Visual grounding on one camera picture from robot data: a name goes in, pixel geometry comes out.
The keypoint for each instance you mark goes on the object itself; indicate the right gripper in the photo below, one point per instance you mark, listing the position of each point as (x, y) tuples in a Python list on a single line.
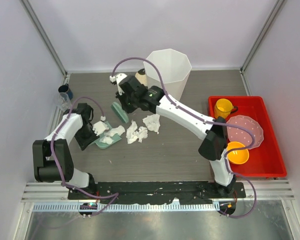
[(121, 99)]

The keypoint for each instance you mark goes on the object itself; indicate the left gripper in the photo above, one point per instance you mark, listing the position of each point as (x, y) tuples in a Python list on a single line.
[(83, 143)]

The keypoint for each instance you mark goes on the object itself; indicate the cream round plate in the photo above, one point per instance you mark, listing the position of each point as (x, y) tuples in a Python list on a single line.
[(142, 77)]

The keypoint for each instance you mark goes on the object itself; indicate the paper scrap narrow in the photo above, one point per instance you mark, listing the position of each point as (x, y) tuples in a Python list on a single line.
[(106, 140)]

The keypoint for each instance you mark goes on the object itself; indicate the green hand brush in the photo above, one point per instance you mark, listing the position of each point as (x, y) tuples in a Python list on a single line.
[(119, 112)]

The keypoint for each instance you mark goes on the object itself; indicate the green plastic dustpan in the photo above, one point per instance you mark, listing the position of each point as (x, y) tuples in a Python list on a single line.
[(116, 139)]

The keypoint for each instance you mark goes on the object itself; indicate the paper scrap top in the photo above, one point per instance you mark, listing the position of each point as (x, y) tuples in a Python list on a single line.
[(115, 131)]

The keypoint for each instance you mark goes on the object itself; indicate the paper scrap large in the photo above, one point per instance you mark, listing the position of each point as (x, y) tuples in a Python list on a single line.
[(152, 122)]

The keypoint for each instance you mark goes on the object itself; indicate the paper scrap small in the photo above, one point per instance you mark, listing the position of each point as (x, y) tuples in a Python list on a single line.
[(142, 133)]

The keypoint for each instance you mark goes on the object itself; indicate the white plastic trash bin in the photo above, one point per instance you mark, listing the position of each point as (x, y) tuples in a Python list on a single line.
[(174, 68)]

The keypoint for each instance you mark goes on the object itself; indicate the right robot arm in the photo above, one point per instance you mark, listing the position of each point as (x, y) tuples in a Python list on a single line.
[(212, 132)]

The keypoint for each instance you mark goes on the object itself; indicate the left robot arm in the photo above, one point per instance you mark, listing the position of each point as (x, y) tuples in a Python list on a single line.
[(52, 160)]

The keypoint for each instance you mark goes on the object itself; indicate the clear glass cup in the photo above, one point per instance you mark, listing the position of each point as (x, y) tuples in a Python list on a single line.
[(63, 101)]

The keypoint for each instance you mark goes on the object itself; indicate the dark blue mug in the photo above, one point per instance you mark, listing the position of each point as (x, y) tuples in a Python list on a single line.
[(66, 89)]

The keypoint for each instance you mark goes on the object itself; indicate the yellow mug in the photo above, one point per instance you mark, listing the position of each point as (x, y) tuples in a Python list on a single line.
[(223, 108)]

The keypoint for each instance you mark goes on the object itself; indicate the yellow bowl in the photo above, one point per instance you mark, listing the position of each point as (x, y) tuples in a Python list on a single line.
[(237, 157)]

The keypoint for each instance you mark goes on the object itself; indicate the red plastic bin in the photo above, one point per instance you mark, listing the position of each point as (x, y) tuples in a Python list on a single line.
[(265, 161)]

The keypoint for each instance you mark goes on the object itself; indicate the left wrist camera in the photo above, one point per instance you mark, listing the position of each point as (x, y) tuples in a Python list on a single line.
[(100, 127)]

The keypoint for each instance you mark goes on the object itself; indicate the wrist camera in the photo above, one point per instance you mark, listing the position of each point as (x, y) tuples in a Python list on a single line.
[(116, 79), (100, 127)]

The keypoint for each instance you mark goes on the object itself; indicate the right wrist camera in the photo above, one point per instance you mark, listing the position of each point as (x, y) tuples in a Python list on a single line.
[(116, 79)]

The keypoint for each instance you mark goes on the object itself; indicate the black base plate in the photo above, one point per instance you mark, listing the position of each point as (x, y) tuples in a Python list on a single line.
[(164, 192)]

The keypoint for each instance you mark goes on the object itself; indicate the white slotted cable duct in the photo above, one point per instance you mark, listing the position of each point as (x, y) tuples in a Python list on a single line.
[(175, 206)]

